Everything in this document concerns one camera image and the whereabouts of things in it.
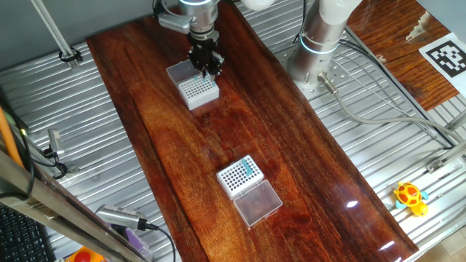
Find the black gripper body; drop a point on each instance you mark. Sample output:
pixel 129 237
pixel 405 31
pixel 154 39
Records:
pixel 204 51

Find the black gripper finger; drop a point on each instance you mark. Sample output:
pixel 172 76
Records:
pixel 216 66
pixel 204 71

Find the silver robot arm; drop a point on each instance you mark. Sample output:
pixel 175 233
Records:
pixel 320 43

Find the white pipette tip holder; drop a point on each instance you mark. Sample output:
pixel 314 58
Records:
pixel 255 203
pixel 202 100

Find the purple pipette tip box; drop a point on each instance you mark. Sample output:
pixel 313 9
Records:
pixel 140 244

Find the large brown wooden board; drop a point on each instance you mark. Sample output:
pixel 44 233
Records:
pixel 204 145

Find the black pole clamp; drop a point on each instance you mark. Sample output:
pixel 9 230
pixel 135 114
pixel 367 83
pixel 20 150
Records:
pixel 71 57

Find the aluminium pole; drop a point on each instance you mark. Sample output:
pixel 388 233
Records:
pixel 54 32

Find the worn brown wooden board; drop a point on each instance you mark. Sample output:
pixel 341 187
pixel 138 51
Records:
pixel 418 80

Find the orange tube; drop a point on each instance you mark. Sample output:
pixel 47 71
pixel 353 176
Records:
pixel 9 142

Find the orange box red button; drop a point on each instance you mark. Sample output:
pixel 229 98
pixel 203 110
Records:
pixel 83 255

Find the white fiducial tag paper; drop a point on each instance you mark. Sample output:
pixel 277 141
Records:
pixel 448 58

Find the yellow orange toy turtle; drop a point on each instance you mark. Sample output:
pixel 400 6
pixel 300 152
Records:
pixel 409 196

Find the black keyboard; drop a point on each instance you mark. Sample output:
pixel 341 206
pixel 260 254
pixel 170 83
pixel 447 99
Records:
pixel 22 236

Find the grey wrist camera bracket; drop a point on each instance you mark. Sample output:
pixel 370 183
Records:
pixel 174 23

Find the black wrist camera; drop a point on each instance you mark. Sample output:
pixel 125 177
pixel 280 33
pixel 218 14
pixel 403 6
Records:
pixel 157 8

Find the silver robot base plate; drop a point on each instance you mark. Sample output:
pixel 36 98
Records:
pixel 338 72

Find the small silver mounted camera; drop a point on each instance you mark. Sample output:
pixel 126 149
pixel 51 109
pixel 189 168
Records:
pixel 55 142

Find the silver depth camera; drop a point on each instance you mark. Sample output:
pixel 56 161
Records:
pixel 120 217

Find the steel frame beam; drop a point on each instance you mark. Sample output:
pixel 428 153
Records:
pixel 54 207

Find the aluminium profile bracket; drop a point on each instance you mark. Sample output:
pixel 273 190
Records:
pixel 448 156

